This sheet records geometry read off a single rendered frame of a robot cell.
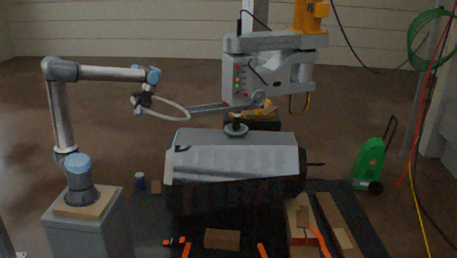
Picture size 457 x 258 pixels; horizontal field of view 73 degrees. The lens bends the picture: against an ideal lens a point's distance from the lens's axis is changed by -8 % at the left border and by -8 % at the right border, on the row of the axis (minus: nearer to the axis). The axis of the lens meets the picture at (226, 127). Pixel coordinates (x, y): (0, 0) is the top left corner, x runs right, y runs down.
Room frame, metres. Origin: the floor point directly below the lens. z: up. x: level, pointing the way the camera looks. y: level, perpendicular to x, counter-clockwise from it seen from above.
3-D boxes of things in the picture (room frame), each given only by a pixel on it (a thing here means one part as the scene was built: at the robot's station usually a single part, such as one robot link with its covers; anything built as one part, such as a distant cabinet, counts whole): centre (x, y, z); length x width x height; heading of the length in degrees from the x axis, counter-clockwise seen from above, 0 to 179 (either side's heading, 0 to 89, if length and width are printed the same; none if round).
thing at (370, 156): (3.06, -1.58, 0.43); 0.35 x 0.35 x 0.87; 77
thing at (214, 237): (2.14, 0.02, 0.07); 0.30 x 0.12 x 0.12; 84
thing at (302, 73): (2.95, -0.68, 1.35); 0.19 x 0.19 x 0.20
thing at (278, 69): (2.83, -0.44, 1.31); 0.74 x 0.23 x 0.49; 115
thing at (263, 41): (2.82, -0.40, 1.62); 0.96 x 0.25 x 0.17; 115
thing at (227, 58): (2.71, -0.15, 1.33); 0.36 x 0.22 x 0.45; 115
